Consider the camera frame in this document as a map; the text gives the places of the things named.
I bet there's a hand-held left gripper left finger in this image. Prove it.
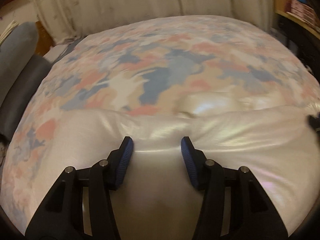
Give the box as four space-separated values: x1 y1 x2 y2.
25 136 134 240

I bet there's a beige leaf-print curtain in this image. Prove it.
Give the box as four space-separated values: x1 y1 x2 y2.
30 0 274 43

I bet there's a white shiny puffer jacket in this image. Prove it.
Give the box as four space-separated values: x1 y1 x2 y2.
56 90 320 240

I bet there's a white folded cloth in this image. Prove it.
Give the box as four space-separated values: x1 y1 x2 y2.
0 21 19 43

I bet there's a pastel patterned bed blanket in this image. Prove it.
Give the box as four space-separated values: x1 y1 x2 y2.
1 15 320 233

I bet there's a grey pillow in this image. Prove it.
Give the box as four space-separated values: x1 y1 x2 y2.
0 54 53 136
0 21 40 68

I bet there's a stack of books on shelf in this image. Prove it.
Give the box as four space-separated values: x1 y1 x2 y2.
285 0 316 22

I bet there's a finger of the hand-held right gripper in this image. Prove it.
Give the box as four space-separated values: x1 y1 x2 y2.
307 113 320 132

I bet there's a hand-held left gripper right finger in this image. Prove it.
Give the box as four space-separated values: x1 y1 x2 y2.
181 136 288 240

